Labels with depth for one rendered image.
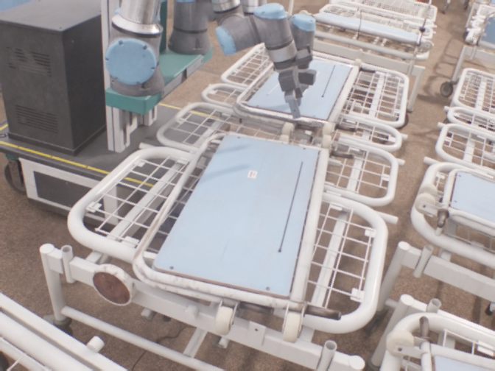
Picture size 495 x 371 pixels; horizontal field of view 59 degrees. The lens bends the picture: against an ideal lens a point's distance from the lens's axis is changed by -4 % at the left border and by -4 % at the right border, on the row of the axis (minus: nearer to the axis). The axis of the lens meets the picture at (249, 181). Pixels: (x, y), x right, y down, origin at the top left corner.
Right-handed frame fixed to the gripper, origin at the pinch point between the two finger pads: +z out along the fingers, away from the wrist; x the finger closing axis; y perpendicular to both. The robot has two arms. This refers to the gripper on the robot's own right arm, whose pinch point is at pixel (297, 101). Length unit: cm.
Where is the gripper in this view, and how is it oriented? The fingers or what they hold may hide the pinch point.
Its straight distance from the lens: 157.6
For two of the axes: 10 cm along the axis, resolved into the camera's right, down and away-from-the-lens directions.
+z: 3.1, 7.5, 5.9
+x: -1.4, 6.5, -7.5
